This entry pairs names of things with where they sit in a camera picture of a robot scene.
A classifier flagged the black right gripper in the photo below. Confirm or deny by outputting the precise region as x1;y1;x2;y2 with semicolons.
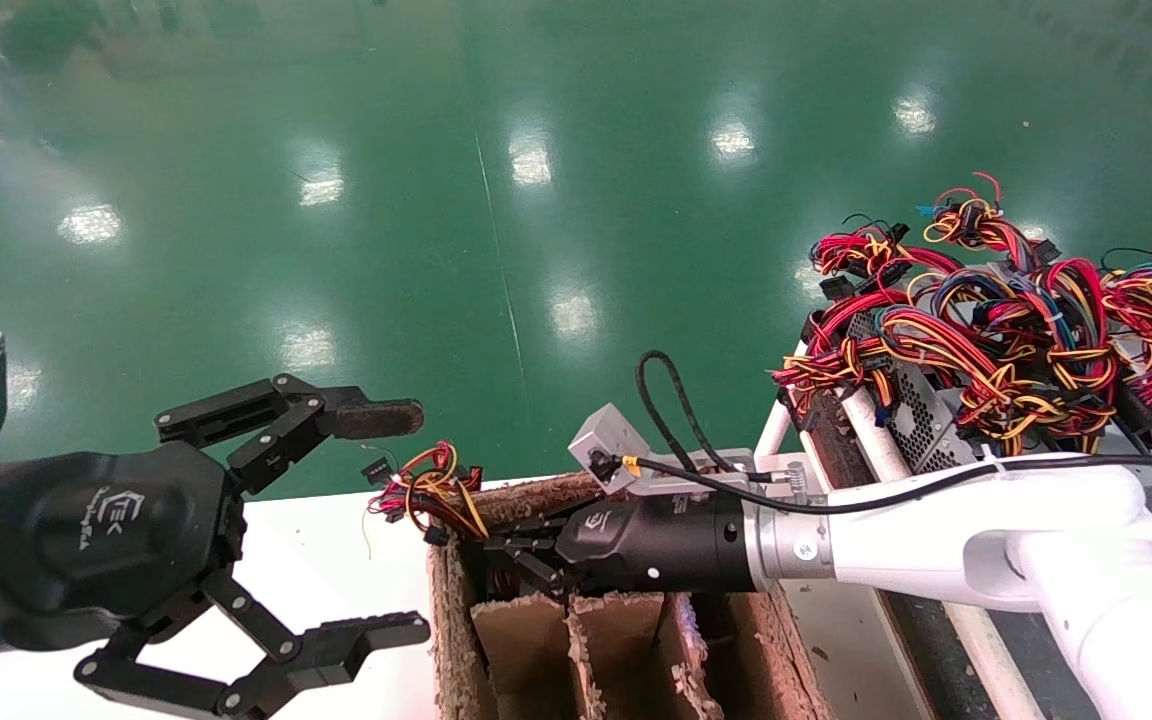
481;492;749;604

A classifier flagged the black camera cable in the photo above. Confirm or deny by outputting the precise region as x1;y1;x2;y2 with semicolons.
633;350;1152;517

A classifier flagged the worn cardboard box with dividers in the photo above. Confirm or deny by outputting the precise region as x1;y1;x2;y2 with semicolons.
426;470;837;720

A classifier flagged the white pipe frame cart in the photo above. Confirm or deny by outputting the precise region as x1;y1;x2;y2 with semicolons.
754;340;1042;720

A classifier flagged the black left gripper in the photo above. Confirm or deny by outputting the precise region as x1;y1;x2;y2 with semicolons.
0;373;433;720

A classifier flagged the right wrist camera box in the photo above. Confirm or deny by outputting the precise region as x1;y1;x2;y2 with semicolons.
568;403;660;497

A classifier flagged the small coloured wire bundle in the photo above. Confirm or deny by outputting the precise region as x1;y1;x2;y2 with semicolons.
364;440;489;546

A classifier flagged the red yellow black cable bundle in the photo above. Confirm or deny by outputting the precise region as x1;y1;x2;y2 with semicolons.
771;225;947;401

